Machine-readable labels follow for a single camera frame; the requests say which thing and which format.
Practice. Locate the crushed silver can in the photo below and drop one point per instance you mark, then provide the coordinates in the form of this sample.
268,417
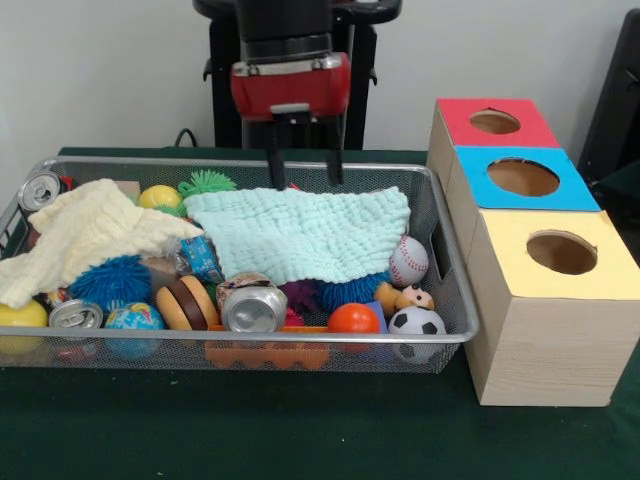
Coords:
252,307

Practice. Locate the dark blue spiky ball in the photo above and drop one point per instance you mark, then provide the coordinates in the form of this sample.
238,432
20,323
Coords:
112,282

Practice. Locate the shallow metal mesh bin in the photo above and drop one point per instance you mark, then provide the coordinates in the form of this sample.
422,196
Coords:
100,172

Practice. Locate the dark green tablecloth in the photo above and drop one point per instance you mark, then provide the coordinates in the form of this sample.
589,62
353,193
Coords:
622,200
300,430

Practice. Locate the blue fuzzy toy with eyes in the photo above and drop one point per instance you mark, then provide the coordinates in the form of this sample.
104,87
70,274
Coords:
345,295

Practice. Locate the orange ball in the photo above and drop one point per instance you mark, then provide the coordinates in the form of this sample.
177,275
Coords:
354,320

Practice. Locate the white baseball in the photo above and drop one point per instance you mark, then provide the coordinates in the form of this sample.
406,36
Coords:
409,260

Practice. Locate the cream muslin cloth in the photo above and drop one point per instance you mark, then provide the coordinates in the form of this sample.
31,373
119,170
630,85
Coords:
75,230

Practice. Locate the globe print ball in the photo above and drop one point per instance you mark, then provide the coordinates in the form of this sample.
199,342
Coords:
134,317

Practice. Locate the black and white soccer ball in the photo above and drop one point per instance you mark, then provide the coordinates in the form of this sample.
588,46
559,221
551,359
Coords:
417,324

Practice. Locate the toy hamburger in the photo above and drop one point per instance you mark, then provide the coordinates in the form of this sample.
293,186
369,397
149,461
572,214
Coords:
185,305

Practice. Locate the light blue muslin cloth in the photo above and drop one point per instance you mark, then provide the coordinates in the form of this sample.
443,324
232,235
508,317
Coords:
300,235

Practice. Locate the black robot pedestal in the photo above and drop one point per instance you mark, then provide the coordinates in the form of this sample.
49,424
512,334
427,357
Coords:
225,100

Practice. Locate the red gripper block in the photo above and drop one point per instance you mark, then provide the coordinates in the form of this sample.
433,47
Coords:
290,92

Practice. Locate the wooden box with three holes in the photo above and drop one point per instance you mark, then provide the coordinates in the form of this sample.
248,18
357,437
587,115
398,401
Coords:
550,340

